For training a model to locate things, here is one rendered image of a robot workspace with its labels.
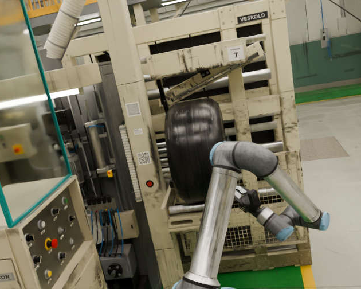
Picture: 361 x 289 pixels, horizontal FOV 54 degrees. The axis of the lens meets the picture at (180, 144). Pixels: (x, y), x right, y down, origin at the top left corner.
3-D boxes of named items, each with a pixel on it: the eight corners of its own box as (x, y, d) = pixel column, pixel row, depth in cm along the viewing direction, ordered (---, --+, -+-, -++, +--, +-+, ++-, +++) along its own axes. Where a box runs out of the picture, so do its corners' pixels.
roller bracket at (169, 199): (164, 223, 201) (160, 207, 199) (172, 195, 239) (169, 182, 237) (169, 222, 200) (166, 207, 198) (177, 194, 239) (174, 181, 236)
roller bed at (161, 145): (155, 184, 250) (146, 145, 243) (159, 177, 264) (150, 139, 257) (183, 181, 247) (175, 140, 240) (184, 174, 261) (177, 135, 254)
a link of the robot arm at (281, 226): (290, 235, 177) (280, 246, 171) (270, 218, 182) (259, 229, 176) (298, 225, 171) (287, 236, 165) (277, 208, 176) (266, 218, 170)
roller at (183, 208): (167, 205, 207) (168, 212, 208) (166, 208, 202) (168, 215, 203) (226, 198, 202) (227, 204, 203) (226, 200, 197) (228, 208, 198)
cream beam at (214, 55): (150, 80, 217) (145, 56, 213) (156, 77, 241) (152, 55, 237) (248, 62, 208) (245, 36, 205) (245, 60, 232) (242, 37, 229)
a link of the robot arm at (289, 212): (311, 219, 180) (299, 233, 172) (291, 216, 189) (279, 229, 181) (307, 203, 177) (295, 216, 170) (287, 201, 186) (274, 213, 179)
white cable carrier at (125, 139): (136, 202, 213) (118, 126, 201) (138, 198, 218) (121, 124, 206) (143, 200, 212) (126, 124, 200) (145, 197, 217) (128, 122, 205)
